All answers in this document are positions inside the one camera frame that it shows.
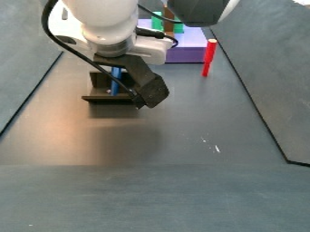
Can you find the green U-shaped block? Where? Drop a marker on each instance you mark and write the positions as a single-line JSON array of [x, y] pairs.
[[156, 24]]

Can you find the black angled fixture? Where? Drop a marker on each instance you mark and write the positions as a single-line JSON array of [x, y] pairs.
[[104, 91]]

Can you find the purple base block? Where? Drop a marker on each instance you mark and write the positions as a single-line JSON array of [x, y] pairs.
[[190, 45]]

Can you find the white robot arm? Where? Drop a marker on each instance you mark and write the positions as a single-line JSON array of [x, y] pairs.
[[103, 25]]

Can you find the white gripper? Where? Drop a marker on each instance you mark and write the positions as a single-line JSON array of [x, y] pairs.
[[112, 40]]

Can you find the red cylindrical peg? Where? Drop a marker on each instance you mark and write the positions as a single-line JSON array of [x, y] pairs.
[[208, 57]]

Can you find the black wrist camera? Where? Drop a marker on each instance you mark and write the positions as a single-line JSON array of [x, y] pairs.
[[150, 87]]

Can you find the brown T-shaped block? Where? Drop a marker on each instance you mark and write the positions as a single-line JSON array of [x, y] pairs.
[[167, 25]]

